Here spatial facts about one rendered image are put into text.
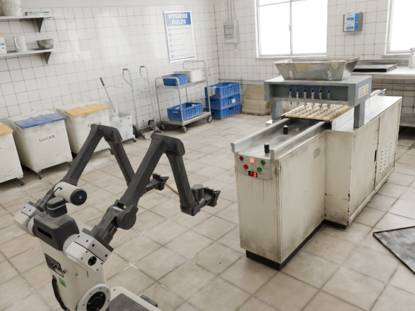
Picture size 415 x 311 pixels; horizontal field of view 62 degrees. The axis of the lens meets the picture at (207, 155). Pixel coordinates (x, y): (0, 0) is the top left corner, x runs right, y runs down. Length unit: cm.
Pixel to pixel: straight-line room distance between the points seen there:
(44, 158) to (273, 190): 338
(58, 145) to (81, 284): 347
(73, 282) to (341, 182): 198
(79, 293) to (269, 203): 124
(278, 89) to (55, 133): 304
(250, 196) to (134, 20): 450
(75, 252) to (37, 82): 428
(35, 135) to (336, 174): 355
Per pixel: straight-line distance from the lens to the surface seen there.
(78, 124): 501
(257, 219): 239
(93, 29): 586
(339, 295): 243
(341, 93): 269
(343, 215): 291
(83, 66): 573
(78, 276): 157
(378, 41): 590
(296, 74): 279
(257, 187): 227
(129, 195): 142
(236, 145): 224
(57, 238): 148
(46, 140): 485
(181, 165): 159
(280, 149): 213
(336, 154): 273
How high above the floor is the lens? 159
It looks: 20 degrees down
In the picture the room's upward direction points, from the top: 5 degrees counter-clockwise
